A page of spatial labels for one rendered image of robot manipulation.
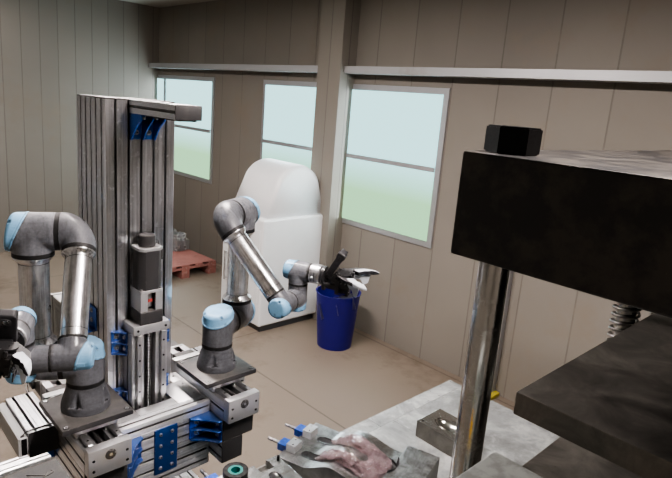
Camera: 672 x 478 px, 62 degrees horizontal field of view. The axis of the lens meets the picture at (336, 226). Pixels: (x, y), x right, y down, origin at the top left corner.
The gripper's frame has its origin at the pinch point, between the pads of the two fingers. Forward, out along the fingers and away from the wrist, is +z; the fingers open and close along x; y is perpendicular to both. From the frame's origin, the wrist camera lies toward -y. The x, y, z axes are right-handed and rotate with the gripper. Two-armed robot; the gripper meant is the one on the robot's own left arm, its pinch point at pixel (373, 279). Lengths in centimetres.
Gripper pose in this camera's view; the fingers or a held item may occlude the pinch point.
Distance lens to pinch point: 204.9
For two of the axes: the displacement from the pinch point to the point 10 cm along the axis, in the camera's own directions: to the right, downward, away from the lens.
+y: -0.3, 9.4, 3.4
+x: -3.6, 3.1, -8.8
